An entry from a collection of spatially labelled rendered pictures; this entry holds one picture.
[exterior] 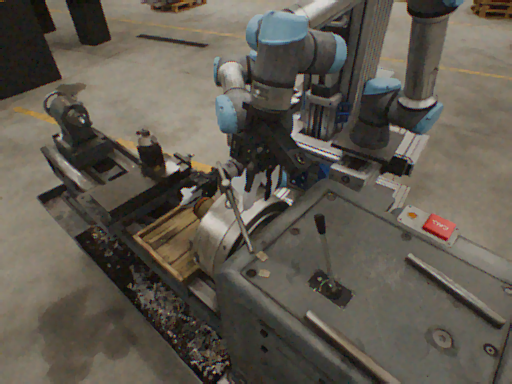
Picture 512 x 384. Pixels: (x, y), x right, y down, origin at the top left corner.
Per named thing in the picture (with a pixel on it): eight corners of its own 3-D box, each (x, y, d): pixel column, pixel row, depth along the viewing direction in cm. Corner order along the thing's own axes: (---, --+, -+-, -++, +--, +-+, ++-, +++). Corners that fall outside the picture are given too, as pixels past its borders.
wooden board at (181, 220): (254, 228, 128) (253, 222, 125) (183, 287, 108) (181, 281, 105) (205, 195, 142) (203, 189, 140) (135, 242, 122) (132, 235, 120)
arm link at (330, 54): (312, 25, 65) (275, 19, 58) (356, 38, 59) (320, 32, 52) (302, 65, 69) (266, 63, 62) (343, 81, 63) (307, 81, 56)
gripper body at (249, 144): (252, 152, 69) (261, 97, 63) (283, 167, 65) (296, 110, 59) (227, 159, 64) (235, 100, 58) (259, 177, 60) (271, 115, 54)
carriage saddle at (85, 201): (200, 181, 150) (199, 171, 146) (111, 237, 124) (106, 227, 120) (163, 156, 165) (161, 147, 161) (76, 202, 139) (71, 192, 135)
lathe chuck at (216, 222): (287, 234, 114) (281, 174, 90) (226, 301, 101) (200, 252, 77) (268, 222, 118) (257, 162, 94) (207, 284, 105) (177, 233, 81)
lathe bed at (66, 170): (302, 294, 126) (307, 268, 114) (245, 360, 108) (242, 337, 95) (107, 150, 202) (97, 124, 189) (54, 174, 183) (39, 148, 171)
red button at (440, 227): (453, 229, 77) (457, 224, 75) (445, 244, 73) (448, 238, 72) (429, 218, 80) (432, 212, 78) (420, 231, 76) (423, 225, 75)
